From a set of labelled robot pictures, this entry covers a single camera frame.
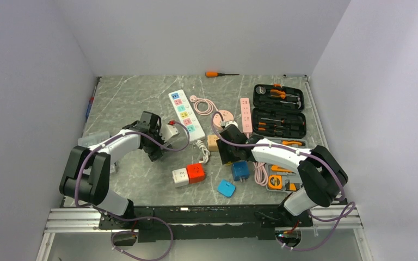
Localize pink cable with plug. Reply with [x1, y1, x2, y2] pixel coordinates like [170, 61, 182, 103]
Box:
[253, 161, 271, 187]

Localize orange pliers in case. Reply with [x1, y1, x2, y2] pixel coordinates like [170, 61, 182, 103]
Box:
[269, 89, 287, 100]

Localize white cube adapter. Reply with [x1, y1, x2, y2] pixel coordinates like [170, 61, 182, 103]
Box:
[171, 168, 189, 188]

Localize pink usb cable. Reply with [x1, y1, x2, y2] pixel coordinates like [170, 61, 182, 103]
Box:
[188, 95, 218, 117]

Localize red cube adapter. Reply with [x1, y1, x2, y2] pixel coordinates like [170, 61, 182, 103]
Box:
[186, 163, 205, 184]

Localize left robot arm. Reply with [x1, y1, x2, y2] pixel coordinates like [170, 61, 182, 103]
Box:
[59, 111, 179, 228]

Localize white power strip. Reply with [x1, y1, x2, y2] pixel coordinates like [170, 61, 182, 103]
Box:
[168, 90, 206, 142]

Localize pink power strip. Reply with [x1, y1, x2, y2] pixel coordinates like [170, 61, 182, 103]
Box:
[240, 97, 253, 134]

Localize dark blue cube adapter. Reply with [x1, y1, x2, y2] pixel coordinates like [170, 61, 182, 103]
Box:
[231, 160, 250, 182]

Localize clear plastic screw box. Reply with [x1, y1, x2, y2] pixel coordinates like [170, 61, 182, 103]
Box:
[77, 131, 117, 175]

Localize grey tool tray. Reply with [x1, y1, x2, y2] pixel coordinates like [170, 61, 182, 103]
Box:
[264, 138, 306, 194]

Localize blue red pen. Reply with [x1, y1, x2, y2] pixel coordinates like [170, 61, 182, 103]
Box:
[85, 86, 97, 120]

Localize orange handled screwdriver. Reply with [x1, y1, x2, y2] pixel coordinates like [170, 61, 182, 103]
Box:
[205, 71, 239, 78]

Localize light blue cube adapter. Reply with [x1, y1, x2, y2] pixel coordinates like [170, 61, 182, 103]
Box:
[217, 179, 236, 197]

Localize black tool case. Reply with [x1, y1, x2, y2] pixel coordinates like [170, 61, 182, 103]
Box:
[251, 84, 307, 139]

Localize orange tape measure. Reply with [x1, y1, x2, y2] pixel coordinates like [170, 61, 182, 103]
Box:
[267, 175, 283, 190]

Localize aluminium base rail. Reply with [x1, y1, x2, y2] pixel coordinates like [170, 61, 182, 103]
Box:
[44, 204, 364, 235]

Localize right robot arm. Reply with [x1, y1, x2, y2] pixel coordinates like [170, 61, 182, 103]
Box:
[216, 126, 348, 226]

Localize white power strip cord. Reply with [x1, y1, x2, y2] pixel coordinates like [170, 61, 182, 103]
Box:
[194, 139, 212, 164]

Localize beige cube adapter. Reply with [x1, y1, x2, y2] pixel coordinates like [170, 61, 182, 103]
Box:
[207, 134, 219, 152]

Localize orange utility knife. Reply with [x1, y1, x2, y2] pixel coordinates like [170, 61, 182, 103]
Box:
[271, 165, 292, 173]

